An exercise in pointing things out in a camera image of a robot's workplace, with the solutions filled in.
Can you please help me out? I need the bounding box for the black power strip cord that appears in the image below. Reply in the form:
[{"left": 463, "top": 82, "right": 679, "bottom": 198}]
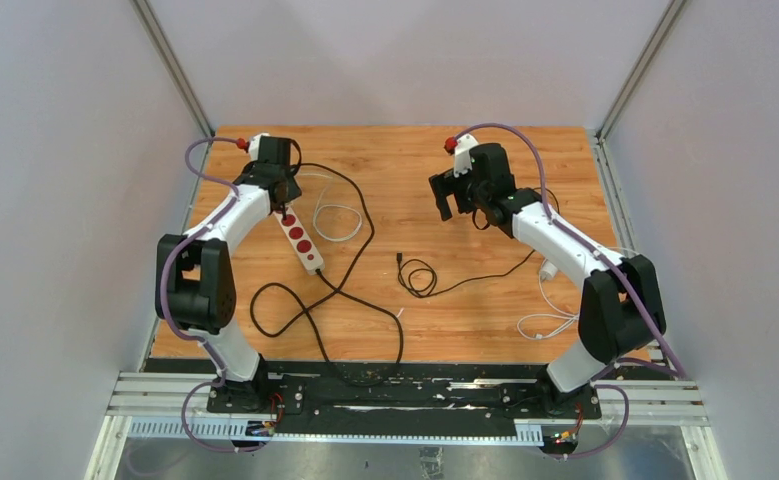
[{"left": 249, "top": 139, "right": 406, "bottom": 388}]

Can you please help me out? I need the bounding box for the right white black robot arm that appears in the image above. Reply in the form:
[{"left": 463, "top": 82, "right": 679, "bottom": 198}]
[{"left": 429, "top": 135, "right": 666, "bottom": 418}]

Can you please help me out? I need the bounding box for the aluminium frame rail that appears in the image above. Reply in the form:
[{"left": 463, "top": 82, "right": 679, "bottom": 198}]
[{"left": 86, "top": 359, "right": 727, "bottom": 479}]

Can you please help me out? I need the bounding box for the white charger cable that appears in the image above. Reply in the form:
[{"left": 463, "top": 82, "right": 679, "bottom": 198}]
[{"left": 292, "top": 173, "right": 364, "bottom": 243}]

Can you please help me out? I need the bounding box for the thin black usb cable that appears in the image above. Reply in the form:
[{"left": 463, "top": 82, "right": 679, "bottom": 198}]
[{"left": 395, "top": 188, "right": 561, "bottom": 300}]

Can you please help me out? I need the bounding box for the white red power strip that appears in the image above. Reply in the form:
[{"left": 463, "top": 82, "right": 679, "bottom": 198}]
[{"left": 274, "top": 207, "right": 325, "bottom": 275}]

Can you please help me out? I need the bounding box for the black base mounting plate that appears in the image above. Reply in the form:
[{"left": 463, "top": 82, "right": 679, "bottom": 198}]
[{"left": 143, "top": 359, "right": 674, "bottom": 457}]

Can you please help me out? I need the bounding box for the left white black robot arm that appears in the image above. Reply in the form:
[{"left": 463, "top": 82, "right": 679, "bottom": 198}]
[{"left": 155, "top": 133, "right": 302, "bottom": 413}]

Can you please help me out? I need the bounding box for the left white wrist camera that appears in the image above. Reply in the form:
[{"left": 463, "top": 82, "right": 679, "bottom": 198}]
[{"left": 235, "top": 132, "right": 270, "bottom": 161}]

